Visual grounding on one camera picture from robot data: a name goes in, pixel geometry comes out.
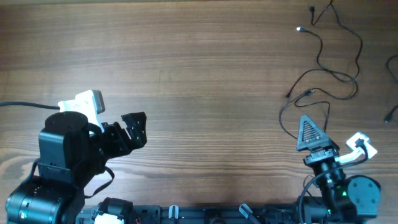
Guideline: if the black right camera cable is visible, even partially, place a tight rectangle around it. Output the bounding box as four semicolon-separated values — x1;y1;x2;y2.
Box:
297;139;371;224

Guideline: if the black left camera cable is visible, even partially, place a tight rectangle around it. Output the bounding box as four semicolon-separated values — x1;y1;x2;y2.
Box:
0;101;60;111

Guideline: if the black cable at right edge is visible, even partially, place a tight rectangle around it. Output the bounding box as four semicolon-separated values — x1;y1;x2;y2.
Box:
383;54;398;124

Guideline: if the thick black cable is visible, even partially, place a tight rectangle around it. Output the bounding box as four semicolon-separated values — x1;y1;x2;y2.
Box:
278;88;331;140

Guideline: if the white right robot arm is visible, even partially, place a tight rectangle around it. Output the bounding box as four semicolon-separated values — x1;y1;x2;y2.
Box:
297;115;381;223

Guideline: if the black camera cable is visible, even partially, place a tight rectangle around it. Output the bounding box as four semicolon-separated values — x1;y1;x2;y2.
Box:
297;139;371;224
0;101;60;111

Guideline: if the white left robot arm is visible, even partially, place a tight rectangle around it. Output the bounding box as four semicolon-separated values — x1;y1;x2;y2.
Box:
5;111;147;224

